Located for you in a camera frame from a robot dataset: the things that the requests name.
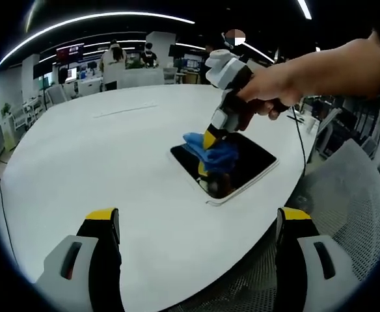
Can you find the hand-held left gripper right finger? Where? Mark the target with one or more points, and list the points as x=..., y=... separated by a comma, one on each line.
x=292, y=279

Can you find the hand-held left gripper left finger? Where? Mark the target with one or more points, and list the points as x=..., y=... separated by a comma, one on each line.
x=102, y=279

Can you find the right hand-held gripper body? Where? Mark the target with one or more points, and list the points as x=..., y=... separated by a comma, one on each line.
x=227, y=73

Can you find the blue cleaning cloth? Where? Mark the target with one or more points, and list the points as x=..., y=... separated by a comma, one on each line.
x=219, y=157

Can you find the black tablet white frame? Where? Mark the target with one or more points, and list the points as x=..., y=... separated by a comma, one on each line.
x=255, y=156

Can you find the person's right hand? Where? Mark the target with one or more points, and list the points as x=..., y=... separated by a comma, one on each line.
x=271, y=86

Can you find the white low partition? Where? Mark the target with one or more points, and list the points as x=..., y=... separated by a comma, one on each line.
x=141, y=78

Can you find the green potted plant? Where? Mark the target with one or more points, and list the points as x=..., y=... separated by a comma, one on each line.
x=134, y=65

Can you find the grey mesh office chair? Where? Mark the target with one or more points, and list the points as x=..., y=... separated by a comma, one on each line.
x=346, y=195

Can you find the long ceiling light strip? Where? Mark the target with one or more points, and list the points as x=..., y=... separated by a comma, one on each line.
x=79, y=22

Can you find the red display screen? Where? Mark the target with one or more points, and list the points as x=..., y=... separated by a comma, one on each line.
x=69, y=53

